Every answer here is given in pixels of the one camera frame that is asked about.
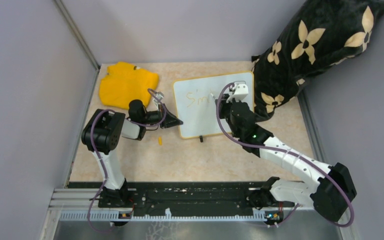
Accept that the yellow folded cloth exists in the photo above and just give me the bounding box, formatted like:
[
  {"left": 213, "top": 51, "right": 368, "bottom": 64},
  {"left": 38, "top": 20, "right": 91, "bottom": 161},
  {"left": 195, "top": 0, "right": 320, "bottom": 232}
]
[{"left": 98, "top": 62, "right": 160, "bottom": 110}]

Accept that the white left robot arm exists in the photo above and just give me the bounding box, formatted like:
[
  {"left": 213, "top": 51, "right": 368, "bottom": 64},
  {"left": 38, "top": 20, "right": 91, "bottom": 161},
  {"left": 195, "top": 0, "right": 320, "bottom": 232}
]
[{"left": 81, "top": 99, "right": 183, "bottom": 208}]

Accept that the black floral pillow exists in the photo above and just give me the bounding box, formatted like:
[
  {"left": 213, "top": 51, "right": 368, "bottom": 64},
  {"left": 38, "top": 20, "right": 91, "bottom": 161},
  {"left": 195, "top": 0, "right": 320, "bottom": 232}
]
[{"left": 251, "top": 0, "right": 384, "bottom": 122}]

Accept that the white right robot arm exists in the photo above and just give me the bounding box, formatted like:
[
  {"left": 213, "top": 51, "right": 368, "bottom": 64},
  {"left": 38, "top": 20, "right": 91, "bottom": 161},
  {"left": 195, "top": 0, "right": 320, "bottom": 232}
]
[{"left": 214, "top": 94, "right": 357, "bottom": 228}]

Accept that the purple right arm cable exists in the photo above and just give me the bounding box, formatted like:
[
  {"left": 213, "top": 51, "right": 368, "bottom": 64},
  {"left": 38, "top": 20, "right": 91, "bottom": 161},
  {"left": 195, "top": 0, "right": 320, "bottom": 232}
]
[{"left": 215, "top": 82, "right": 356, "bottom": 228}]

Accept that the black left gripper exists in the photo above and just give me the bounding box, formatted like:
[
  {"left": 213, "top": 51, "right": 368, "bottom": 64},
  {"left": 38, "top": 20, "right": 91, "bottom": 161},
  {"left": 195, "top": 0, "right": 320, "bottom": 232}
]
[{"left": 141, "top": 103, "right": 184, "bottom": 129}]

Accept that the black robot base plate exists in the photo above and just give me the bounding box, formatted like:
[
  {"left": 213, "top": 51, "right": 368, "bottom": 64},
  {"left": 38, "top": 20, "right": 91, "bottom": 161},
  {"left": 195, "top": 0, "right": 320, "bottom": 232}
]
[{"left": 66, "top": 181, "right": 296, "bottom": 218}]

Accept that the yellow marker cap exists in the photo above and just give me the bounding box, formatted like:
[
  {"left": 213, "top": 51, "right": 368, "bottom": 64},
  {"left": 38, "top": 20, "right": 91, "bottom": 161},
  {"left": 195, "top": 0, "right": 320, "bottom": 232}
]
[{"left": 158, "top": 136, "right": 163, "bottom": 146}]

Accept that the aluminium frame rail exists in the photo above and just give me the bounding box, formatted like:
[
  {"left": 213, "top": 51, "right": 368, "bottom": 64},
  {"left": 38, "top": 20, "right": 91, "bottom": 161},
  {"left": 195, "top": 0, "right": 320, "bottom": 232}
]
[{"left": 47, "top": 187, "right": 349, "bottom": 223}]

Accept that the yellow framed whiteboard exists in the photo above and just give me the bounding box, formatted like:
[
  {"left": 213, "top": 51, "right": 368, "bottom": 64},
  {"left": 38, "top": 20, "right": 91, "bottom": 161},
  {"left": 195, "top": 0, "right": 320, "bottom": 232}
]
[{"left": 172, "top": 71, "right": 254, "bottom": 139}]

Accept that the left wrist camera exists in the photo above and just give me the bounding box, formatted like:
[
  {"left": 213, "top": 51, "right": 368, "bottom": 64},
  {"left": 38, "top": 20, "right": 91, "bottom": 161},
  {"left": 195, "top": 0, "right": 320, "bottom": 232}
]
[{"left": 151, "top": 92, "right": 164, "bottom": 106}]

